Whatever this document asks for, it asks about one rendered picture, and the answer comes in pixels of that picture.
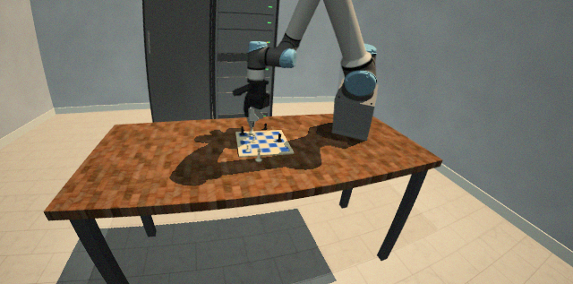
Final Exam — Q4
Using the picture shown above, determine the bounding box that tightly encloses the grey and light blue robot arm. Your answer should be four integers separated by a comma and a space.
247, 0, 377, 101

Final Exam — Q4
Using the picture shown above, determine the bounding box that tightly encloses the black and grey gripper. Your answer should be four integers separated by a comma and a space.
244, 79, 270, 128

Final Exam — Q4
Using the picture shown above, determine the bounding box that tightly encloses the blue and cream chessboard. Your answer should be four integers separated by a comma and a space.
235, 130, 294, 158

